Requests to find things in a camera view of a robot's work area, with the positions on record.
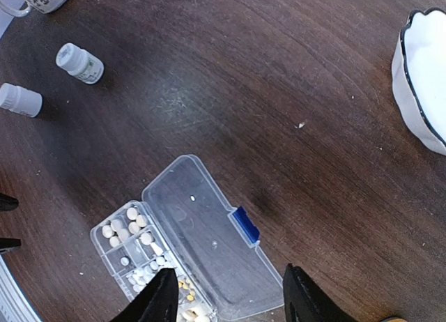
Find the clear plastic pill organizer box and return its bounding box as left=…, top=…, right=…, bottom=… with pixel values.
left=90, top=155, right=284, bottom=321

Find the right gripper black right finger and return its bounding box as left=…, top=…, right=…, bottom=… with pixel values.
left=282, top=263, right=355, bottom=322

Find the front aluminium rail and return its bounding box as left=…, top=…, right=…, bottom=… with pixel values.
left=0, top=257, right=42, bottom=322

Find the small white pill bottle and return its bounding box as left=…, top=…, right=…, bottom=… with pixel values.
left=1, top=83, right=43, bottom=118

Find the orange pill bottle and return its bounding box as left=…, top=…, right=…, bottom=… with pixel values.
left=380, top=316, right=408, bottom=322

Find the white scalloped bowl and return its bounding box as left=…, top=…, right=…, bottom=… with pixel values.
left=392, top=8, right=445, bottom=155

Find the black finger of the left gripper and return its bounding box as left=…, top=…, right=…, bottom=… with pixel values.
left=0, top=238, right=22, bottom=254
left=0, top=193, right=19, bottom=211

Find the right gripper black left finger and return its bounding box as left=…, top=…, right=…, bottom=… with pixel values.
left=111, top=268, right=179, bottom=322

